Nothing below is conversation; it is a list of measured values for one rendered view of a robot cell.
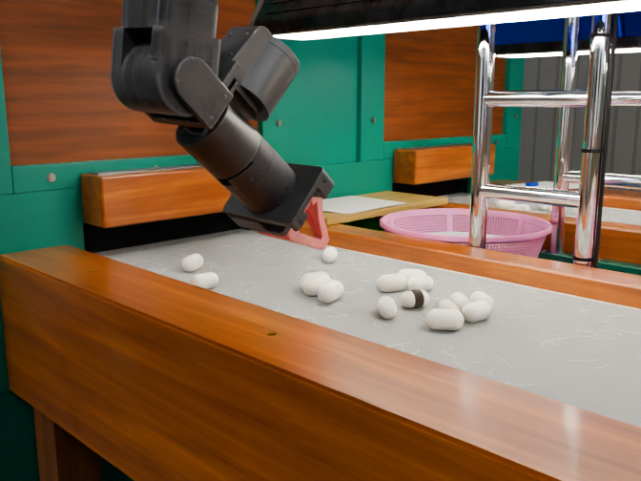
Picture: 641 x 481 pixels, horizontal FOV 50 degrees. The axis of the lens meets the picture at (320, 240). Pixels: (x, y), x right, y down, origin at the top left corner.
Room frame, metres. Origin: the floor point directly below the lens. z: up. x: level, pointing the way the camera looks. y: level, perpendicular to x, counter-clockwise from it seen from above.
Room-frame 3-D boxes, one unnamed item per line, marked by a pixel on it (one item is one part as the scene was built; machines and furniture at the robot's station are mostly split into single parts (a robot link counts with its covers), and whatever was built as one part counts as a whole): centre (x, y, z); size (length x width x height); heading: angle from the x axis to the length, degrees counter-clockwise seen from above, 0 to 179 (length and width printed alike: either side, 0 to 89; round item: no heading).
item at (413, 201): (1.23, -0.07, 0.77); 0.33 x 0.15 x 0.01; 135
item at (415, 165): (1.51, -0.28, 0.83); 0.30 x 0.06 x 0.07; 135
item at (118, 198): (1.03, 0.20, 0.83); 0.30 x 0.06 x 0.07; 135
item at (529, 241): (1.08, -0.23, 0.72); 0.27 x 0.27 x 0.10
